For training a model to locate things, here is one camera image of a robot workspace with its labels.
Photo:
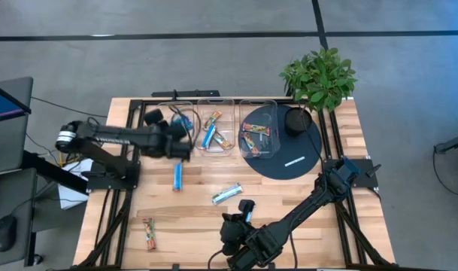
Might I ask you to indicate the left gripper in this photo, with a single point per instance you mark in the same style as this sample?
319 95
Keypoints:
168 143

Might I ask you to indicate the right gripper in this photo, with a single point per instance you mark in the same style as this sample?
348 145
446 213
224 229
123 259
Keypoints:
234 233

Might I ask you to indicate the orange blue granola bar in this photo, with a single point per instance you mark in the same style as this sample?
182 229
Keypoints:
249 217

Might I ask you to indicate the blue Quaker granola bar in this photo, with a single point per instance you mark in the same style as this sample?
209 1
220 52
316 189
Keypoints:
208 136

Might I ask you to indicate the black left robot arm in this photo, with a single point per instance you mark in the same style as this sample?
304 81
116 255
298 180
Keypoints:
112 135

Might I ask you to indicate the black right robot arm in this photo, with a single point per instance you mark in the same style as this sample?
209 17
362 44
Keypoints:
300 211

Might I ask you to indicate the red granola bar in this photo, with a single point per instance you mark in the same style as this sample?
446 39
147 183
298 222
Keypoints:
149 233

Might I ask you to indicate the clear plastic bin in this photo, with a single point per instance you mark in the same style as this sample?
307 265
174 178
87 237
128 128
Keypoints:
161 150
270 147
228 113

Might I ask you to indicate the round dark mat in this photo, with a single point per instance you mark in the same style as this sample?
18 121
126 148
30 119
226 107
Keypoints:
285 169

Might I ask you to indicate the white label strip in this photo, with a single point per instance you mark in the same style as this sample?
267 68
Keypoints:
295 161

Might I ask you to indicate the black plant pot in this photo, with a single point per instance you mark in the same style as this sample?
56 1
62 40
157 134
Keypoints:
298 122

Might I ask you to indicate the white box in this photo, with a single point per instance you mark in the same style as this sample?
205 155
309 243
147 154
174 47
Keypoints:
68 195

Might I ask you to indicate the black desk bar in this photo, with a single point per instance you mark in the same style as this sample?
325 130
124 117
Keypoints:
52 171

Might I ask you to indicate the green leafy plant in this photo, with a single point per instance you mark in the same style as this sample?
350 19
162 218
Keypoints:
319 79

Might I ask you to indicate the grey laptop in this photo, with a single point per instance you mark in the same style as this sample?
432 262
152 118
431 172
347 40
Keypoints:
10 139

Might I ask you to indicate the grey desk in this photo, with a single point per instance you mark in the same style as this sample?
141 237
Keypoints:
22 233

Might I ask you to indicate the black computer mouse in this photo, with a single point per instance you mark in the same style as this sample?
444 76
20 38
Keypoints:
5 233

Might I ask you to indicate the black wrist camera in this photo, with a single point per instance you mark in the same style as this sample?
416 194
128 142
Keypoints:
153 116

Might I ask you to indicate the black aluminium table frame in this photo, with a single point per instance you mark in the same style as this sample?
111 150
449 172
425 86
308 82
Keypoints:
135 103

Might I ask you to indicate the black camera bar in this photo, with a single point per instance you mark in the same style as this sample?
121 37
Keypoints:
191 93

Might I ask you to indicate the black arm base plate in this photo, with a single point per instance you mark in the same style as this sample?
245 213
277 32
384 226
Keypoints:
101 182
367 173

